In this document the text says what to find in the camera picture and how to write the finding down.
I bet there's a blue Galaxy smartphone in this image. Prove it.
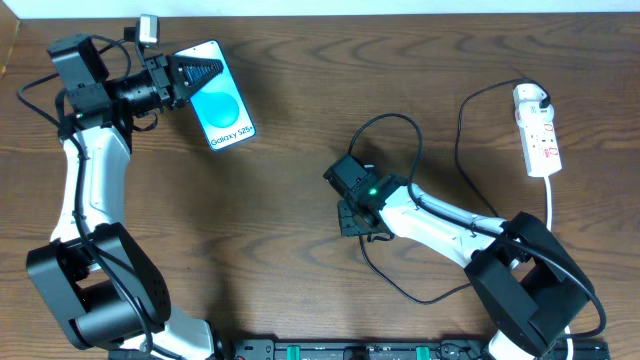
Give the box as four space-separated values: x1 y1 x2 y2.
177 40 256 151

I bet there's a black USB charging cable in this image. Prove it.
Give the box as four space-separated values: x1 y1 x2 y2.
357 78 546 306

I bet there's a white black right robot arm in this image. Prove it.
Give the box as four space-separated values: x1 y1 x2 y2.
323 155 596 359

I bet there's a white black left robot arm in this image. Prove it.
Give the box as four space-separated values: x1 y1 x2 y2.
26 34 229 359

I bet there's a white power strip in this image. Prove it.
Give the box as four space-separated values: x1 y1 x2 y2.
513 83 562 178

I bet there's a white power strip cord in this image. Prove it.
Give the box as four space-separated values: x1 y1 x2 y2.
543 174 575 360

